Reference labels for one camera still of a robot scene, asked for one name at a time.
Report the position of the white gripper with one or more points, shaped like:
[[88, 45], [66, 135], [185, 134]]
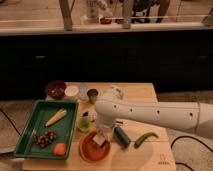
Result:
[[105, 129]]

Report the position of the tan black whiteboard eraser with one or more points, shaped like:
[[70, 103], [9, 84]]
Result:
[[99, 140]]

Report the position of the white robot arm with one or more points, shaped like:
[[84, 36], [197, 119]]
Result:
[[190, 117]]

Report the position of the red plastic bowl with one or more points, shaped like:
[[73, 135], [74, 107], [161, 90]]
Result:
[[90, 151]]

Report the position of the white small bowl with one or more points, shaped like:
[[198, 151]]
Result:
[[71, 92]]

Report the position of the dark maroon bowl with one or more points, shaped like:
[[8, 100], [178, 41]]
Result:
[[55, 89]]

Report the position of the small green cup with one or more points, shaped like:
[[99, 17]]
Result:
[[84, 124]]

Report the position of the green toy pepper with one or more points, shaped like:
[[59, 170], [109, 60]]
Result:
[[143, 137]]

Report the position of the metal cup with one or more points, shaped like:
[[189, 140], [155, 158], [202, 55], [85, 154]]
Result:
[[92, 95]]

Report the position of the clear plastic bottle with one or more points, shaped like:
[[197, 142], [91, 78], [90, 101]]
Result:
[[83, 92]]

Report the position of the yellow toy corn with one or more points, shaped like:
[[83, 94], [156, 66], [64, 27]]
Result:
[[56, 117]]

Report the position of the orange toy block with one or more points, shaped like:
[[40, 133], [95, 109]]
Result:
[[60, 149]]

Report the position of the green plastic tray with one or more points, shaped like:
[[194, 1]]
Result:
[[42, 111]]

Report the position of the dark toy grapes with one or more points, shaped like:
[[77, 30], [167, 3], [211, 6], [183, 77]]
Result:
[[45, 139]]

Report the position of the red object on shelf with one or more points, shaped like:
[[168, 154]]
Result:
[[105, 20]]

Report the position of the white bottle on shelf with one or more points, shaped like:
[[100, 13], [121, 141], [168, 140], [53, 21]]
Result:
[[92, 11]]

